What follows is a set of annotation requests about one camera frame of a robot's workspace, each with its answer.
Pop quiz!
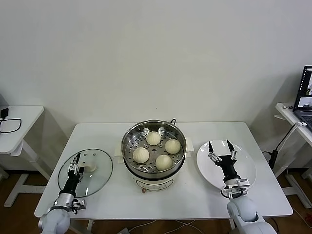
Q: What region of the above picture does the white steamed baozi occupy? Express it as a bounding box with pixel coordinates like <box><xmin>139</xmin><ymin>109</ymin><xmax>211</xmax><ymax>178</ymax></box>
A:
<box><xmin>165</xmin><ymin>139</ymin><xmax>181</xmax><ymax>154</ymax></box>
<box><xmin>155</xmin><ymin>154</ymin><xmax>173</xmax><ymax>171</ymax></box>
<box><xmin>146</xmin><ymin>131</ymin><xmax>161</xmax><ymax>146</ymax></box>
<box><xmin>132</xmin><ymin>147</ymin><xmax>150</xmax><ymax>164</ymax></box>

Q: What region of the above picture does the round glass pot lid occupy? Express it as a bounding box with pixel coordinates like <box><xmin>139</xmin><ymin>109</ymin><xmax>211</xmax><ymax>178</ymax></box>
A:
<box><xmin>58</xmin><ymin>148</ymin><xmax>114</xmax><ymax>198</ymax></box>

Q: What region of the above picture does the black power strip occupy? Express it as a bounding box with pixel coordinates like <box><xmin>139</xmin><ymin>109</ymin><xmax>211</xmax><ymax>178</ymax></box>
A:
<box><xmin>269</xmin><ymin>150</ymin><xmax>279</xmax><ymax>169</ymax></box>

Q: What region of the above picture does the thin white floor cable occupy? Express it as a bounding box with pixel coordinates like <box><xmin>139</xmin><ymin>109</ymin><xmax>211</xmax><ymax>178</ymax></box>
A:
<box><xmin>128</xmin><ymin>218</ymin><xmax>204</xmax><ymax>232</ymax></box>

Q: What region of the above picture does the white electric cooker pot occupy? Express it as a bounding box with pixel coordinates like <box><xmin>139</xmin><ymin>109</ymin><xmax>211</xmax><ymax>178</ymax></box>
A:
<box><xmin>114</xmin><ymin>136</ymin><xmax>195</xmax><ymax>195</ymax></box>

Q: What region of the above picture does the laptop charger cable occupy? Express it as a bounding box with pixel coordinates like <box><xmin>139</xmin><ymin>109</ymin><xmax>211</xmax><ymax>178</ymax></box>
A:
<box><xmin>274</xmin><ymin>121</ymin><xmax>308</xmax><ymax>152</ymax></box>

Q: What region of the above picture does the white round plate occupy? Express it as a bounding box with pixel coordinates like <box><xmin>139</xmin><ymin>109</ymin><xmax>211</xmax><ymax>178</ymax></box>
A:
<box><xmin>196</xmin><ymin>139</ymin><xmax>257</xmax><ymax>190</ymax></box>

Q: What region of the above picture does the perforated steel steamer basket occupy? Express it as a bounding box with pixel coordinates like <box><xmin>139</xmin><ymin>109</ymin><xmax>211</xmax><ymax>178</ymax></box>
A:
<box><xmin>121</xmin><ymin>119</ymin><xmax>187</xmax><ymax>174</ymax></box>

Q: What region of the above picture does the white side desk with label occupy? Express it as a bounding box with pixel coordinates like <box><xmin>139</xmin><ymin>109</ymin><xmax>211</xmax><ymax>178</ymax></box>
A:
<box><xmin>275</xmin><ymin>102</ymin><xmax>312</xmax><ymax>209</ymax></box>

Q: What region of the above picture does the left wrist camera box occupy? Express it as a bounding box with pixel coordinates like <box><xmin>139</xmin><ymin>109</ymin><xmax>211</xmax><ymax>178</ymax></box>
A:
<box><xmin>72</xmin><ymin>198</ymin><xmax>88</xmax><ymax>215</ymax></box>

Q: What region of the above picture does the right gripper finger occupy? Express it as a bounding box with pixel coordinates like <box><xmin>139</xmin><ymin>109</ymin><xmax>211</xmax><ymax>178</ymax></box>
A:
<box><xmin>208</xmin><ymin>140</ymin><xmax>222</xmax><ymax>163</ymax></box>
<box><xmin>226</xmin><ymin>139</ymin><xmax>238</xmax><ymax>161</ymax></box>

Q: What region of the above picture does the open dark laptop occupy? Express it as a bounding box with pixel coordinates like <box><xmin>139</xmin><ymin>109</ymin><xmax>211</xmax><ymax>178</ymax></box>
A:
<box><xmin>293</xmin><ymin>65</ymin><xmax>312</xmax><ymax>134</ymax></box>

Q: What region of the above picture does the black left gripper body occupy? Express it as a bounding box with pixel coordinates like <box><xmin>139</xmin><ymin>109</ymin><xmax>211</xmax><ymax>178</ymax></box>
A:
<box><xmin>59</xmin><ymin>170</ymin><xmax>83</xmax><ymax>196</ymax></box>

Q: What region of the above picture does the black looped cable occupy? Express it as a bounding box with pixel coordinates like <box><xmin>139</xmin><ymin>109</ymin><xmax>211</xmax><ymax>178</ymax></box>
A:
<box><xmin>0</xmin><ymin>117</ymin><xmax>22</xmax><ymax>134</ymax></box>

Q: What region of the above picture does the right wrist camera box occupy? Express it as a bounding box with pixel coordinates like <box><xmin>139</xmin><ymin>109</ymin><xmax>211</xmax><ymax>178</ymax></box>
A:
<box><xmin>235</xmin><ymin>178</ymin><xmax>251</xmax><ymax>190</ymax></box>

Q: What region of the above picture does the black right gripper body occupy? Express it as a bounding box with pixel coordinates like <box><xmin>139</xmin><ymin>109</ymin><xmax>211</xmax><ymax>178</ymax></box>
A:
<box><xmin>215</xmin><ymin>155</ymin><xmax>241</xmax><ymax>183</ymax></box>

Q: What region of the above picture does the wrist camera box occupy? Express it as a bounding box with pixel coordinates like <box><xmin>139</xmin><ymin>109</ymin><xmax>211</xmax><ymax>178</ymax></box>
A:
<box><xmin>72</xmin><ymin>198</ymin><xmax>88</xmax><ymax>215</ymax></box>
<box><xmin>235</xmin><ymin>178</ymin><xmax>251</xmax><ymax>190</ymax></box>

